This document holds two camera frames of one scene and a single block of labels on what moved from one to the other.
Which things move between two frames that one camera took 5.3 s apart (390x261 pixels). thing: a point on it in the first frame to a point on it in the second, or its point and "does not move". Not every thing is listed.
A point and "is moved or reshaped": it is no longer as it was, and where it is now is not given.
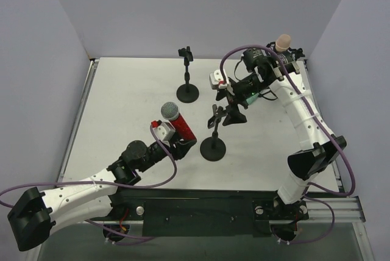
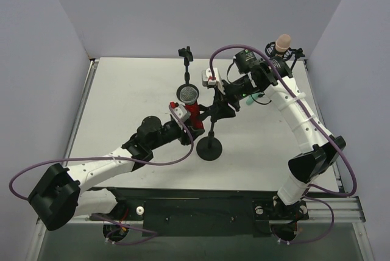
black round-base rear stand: x=187 y=92 does not move
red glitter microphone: x=170 y=111 is moved or reshaped
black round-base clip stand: x=213 y=149 is moved or reshaped
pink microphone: x=283 y=42 does not move
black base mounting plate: x=234 y=212 does not move
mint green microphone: x=251 y=98 does not move
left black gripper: x=177 y=149 to x=187 y=134
